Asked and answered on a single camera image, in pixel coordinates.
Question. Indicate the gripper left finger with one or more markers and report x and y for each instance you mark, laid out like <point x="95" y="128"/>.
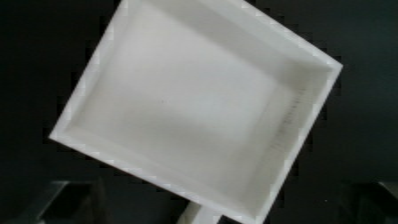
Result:
<point x="71" y="204"/>

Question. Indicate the white drawer tray front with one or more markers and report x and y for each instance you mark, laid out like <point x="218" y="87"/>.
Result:
<point x="197" y="103"/>

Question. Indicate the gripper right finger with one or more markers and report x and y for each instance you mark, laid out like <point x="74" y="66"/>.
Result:
<point x="380" y="204"/>

